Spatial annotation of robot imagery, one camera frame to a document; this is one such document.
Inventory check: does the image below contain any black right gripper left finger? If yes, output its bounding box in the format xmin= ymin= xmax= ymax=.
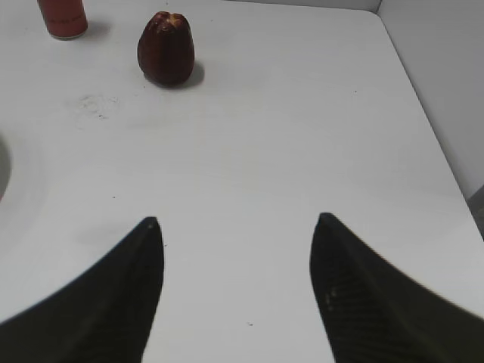
xmin=1 ymin=217 xmax=164 ymax=362

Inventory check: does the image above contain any dark red wax apple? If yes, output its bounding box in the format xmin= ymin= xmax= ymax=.
xmin=137 ymin=11 xmax=195 ymax=86

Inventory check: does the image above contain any red soda can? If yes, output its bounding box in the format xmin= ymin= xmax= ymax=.
xmin=37 ymin=0 xmax=88 ymax=39

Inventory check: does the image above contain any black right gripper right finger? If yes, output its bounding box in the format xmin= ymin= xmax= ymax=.
xmin=309 ymin=213 xmax=483 ymax=362

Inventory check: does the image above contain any beige round plate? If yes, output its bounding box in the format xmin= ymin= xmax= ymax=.
xmin=0 ymin=135 xmax=12 ymax=197

